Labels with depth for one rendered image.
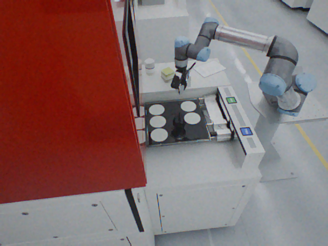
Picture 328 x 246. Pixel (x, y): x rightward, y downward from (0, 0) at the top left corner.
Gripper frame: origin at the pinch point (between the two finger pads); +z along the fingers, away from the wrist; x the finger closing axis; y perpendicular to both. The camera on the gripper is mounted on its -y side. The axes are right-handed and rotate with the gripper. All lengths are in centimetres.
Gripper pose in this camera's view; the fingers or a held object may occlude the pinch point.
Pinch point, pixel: (179, 94)
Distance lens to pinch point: 139.3
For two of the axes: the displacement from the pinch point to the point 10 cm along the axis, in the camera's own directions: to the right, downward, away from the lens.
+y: 3.9, -6.8, 6.2
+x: -9.2, -2.6, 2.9
